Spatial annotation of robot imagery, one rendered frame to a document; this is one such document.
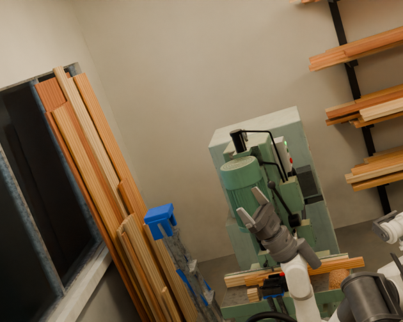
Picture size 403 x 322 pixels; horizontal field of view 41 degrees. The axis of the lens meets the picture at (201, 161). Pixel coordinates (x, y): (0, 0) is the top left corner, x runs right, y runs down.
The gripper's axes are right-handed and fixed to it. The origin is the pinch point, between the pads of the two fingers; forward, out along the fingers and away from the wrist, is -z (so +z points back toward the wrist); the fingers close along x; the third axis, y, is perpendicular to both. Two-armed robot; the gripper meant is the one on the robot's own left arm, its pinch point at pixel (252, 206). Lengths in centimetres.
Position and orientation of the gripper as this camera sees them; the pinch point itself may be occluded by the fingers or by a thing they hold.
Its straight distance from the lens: 157.1
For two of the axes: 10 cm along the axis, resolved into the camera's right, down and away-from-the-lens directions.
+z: 5.8, 7.9, 1.9
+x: 4.6, -5.1, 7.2
